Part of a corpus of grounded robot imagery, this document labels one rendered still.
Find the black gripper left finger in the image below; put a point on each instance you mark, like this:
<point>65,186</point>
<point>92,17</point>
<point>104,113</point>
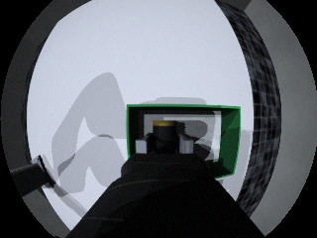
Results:
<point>145,145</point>

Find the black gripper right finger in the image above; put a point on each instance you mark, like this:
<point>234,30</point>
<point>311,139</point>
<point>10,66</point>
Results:
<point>183,145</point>

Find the black battery with gold end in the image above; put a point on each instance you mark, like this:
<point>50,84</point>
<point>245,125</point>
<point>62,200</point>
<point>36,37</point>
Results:
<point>164,136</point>

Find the green open-top box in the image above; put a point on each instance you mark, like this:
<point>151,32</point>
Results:
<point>215,129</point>

